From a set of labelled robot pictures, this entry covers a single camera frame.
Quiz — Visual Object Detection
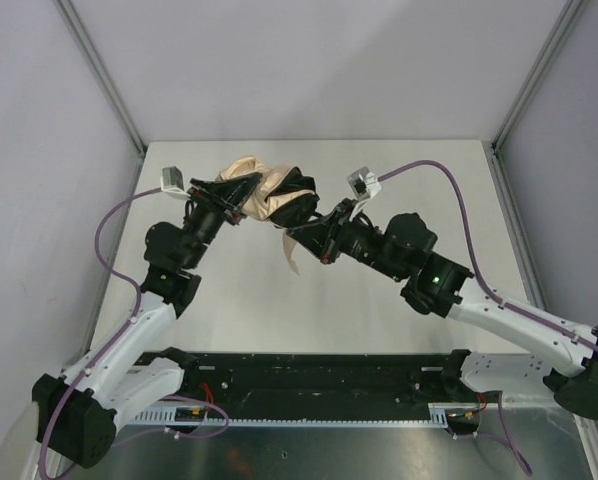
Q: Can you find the beige folding umbrella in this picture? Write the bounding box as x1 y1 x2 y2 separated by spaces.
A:
216 156 319 274

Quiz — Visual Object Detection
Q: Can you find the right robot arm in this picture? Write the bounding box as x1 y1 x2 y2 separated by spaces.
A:
287 199 598 421

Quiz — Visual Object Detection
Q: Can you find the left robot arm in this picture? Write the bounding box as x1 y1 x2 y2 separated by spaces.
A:
32 173 262 477

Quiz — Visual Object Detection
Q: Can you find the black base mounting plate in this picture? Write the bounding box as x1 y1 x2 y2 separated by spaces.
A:
178 350 498 415

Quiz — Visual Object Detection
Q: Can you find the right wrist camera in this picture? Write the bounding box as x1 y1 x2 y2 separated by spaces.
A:
347 166 382 218

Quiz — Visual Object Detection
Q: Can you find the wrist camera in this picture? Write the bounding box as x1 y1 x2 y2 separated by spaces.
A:
160 166 188 200
347 166 382 218

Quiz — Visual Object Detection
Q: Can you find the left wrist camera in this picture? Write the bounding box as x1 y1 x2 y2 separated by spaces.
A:
160 166 188 200

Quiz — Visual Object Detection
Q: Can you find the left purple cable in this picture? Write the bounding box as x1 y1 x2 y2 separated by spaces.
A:
38 187 233 479

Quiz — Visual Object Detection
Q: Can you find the left aluminium frame post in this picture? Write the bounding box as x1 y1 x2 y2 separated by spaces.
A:
53 0 148 159

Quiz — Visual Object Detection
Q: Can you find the aluminium frame post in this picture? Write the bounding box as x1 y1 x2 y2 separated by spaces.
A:
53 0 148 159
491 0 588 156

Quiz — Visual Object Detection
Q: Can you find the white slotted cable duct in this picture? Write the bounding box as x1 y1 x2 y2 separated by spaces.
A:
129 402 477 429

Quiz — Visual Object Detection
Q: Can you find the right aluminium frame post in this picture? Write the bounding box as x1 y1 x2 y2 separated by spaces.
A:
491 0 588 156

